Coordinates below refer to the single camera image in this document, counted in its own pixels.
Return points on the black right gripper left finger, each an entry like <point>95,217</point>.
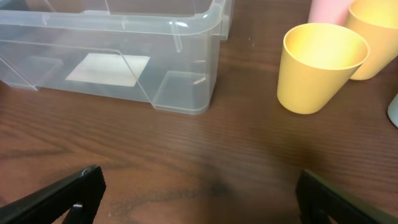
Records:
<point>77,196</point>

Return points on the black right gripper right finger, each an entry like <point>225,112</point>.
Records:
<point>320,201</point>

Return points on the pale grey-blue small bowl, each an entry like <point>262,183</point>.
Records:
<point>392,111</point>

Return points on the orange-yellow plastic cup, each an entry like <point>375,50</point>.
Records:
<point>376,22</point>

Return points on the white label in bin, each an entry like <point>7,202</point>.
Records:
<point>109,69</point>

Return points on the yellow plastic cup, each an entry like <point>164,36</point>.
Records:
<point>317,60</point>

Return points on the clear plastic storage bin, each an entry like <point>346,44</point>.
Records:
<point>42,41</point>

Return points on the pink plastic cup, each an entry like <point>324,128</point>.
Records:
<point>329,11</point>

